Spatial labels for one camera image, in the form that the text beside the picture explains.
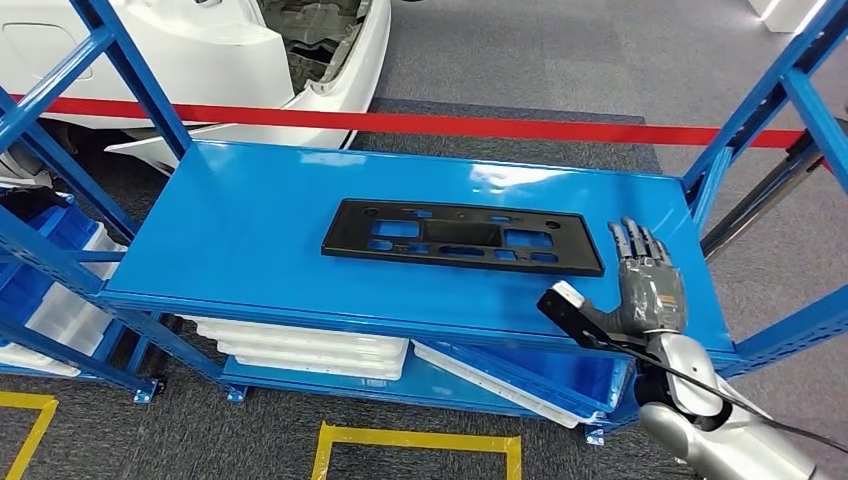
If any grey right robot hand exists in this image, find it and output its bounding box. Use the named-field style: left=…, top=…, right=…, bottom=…
left=584, top=217, right=688, bottom=337

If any long black plastic part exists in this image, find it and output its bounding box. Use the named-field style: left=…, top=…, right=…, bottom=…
left=321, top=198, right=606, bottom=278

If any blue metal shelf rack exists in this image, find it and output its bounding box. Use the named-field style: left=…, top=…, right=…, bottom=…
left=0, top=188, right=167, bottom=405
left=0, top=0, right=848, bottom=446

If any chrome barrier stanchion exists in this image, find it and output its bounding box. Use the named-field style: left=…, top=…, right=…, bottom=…
left=700, top=117, right=848, bottom=261

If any blue plastic crate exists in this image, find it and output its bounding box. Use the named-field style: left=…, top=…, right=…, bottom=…
left=0, top=203, right=101, bottom=326
left=413, top=341, right=631, bottom=425

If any red barrier belt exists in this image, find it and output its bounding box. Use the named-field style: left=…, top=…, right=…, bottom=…
left=9, top=94, right=806, bottom=150

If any yellow floor tape square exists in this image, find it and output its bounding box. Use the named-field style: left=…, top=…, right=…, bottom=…
left=311, top=421, right=523, bottom=480
left=0, top=390, right=60, bottom=480

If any white car body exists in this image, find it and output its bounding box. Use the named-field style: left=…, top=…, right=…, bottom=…
left=0, top=0, right=392, bottom=177

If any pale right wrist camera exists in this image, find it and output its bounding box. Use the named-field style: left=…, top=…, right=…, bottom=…
left=551, top=280, right=586, bottom=309

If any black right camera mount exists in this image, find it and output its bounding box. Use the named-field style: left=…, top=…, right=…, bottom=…
left=536, top=288, right=647, bottom=352

